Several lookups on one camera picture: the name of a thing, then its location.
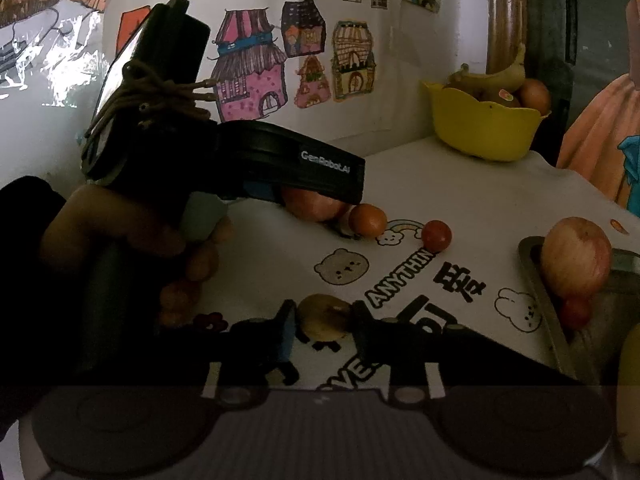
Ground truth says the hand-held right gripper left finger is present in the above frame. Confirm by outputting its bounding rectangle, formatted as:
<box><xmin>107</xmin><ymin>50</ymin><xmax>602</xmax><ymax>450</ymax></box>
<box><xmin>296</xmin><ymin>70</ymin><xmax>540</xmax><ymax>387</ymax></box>
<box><xmin>202</xmin><ymin>300</ymin><xmax>301</xmax><ymax>391</ymax></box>

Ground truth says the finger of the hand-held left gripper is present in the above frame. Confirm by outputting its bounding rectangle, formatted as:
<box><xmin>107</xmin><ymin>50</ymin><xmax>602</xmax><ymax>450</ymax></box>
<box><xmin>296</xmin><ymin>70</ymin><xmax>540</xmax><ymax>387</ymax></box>
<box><xmin>239</xmin><ymin>180</ymin><xmax>285</xmax><ymax>207</ymax></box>

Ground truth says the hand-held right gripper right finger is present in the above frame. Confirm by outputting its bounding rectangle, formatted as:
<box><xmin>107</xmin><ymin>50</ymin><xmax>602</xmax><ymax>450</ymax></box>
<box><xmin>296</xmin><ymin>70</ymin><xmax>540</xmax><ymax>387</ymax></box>
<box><xmin>350</xmin><ymin>301</ymin><xmax>586</xmax><ymax>389</ymax></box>

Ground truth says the yellowish round fruit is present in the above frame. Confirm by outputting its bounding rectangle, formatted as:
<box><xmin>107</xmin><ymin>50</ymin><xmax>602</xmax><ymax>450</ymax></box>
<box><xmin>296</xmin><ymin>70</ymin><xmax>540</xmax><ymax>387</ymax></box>
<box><xmin>296</xmin><ymin>294</ymin><xmax>353</xmax><ymax>341</ymax></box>

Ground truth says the reddish apple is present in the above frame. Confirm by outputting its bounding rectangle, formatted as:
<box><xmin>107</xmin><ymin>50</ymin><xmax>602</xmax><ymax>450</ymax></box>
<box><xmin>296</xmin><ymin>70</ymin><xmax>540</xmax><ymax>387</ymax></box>
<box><xmin>280</xmin><ymin>185</ymin><xmax>349</xmax><ymax>224</ymax></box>

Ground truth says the person's left forearm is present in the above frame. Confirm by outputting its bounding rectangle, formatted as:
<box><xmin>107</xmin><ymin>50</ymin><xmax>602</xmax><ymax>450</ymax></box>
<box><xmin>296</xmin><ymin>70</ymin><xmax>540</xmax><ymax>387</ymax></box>
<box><xmin>0</xmin><ymin>175</ymin><xmax>91</xmax><ymax>421</ymax></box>

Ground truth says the person's left hand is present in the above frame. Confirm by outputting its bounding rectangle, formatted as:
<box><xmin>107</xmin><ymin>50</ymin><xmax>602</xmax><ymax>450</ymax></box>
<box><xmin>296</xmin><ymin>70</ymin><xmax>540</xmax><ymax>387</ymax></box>
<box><xmin>40</xmin><ymin>185</ymin><xmax>234</xmax><ymax>330</ymax></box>

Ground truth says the white printed tablecloth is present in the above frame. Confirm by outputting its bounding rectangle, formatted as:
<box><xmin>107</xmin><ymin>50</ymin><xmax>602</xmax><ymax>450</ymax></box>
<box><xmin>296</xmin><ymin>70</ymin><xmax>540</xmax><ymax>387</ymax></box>
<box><xmin>190</xmin><ymin>135</ymin><xmax>640</xmax><ymax>396</ymax></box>

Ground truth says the small orange tomato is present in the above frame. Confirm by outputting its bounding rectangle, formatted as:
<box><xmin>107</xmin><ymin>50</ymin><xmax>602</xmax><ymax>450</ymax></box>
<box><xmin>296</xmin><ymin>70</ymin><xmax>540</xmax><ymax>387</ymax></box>
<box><xmin>348</xmin><ymin>203</ymin><xmax>388</xmax><ymax>237</ymax></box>

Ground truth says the small red tomato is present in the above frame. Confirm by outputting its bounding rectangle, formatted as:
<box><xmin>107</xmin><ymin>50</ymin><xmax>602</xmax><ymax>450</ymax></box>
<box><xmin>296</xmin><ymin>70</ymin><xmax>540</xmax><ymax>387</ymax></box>
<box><xmin>421</xmin><ymin>220</ymin><xmax>453</xmax><ymax>252</ymax></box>
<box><xmin>558</xmin><ymin>297</ymin><xmax>592</xmax><ymax>330</ymax></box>

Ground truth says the glossy plastic-covered picture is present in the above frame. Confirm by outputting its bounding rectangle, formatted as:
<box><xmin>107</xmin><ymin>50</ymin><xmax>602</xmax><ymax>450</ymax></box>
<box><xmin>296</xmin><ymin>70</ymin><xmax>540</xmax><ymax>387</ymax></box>
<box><xmin>0</xmin><ymin>0</ymin><xmax>117</xmax><ymax>111</ymax></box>

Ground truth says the house drawings paper sheet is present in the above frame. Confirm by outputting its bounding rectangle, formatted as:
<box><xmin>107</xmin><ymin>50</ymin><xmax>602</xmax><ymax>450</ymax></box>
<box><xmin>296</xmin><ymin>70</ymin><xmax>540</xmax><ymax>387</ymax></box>
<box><xmin>115</xmin><ymin>0</ymin><xmax>397</xmax><ymax>122</ymax></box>

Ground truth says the metal tray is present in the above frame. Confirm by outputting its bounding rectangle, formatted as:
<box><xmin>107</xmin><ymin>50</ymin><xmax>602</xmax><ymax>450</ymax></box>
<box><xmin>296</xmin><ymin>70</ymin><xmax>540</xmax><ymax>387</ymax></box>
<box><xmin>517</xmin><ymin>235</ymin><xmax>640</xmax><ymax>386</ymax></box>

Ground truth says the large pale red apple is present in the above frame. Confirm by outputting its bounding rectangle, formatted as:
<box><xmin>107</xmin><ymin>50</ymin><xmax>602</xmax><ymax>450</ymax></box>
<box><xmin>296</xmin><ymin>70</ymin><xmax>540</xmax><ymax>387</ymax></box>
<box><xmin>540</xmin><ymin>216</ymin><xmax>613</xmax><ymax>298</ymax></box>

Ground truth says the yellow plastic bowl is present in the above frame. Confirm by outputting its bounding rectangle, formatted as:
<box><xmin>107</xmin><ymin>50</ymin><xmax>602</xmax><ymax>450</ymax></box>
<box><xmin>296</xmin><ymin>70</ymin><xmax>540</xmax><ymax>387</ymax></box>
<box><xmin>424</xmin><ymin>81</ymin><xmax>551</xmax><ymax>162</ymax></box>

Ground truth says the dark fruit with sticker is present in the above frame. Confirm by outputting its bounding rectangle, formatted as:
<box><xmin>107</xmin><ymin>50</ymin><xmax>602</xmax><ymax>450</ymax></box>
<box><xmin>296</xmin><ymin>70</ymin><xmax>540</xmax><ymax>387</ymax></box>
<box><xmin>480</xmin><ymin>87</ymin><xmax>523</xmax><ymax>109</ymax></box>

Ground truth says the banana bunch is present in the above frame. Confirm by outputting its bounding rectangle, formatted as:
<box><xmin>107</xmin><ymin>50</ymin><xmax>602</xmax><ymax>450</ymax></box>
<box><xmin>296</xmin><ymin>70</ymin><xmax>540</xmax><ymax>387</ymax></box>
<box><xmin>447</xmin><ymin>42</ymin><xmax>527</xmax><ymax>97</ymax></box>

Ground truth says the orange round fruit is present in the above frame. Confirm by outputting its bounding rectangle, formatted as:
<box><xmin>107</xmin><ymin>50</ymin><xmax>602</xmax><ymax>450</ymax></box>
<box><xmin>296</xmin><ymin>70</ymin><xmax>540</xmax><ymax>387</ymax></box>
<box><xmin>517</xmin><ymin>78</ymin><xmax>552</xmax><ymax>112</ymax></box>

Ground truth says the gold-framed figure painting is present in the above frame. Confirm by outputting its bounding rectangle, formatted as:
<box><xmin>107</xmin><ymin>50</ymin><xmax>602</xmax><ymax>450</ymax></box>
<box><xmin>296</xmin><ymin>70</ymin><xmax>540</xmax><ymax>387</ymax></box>
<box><xmin>485</xmin><ymin>0</ymin><xmax>640</xmax><ymax>216</ymax></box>

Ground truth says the brown cord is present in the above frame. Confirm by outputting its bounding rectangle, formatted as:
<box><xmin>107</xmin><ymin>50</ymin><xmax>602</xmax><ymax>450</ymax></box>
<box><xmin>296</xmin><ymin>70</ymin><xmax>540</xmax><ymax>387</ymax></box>
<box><xmin>82</xmin><ymin>62</ymin><xmax>218</xmax><ymax>161</ymax></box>

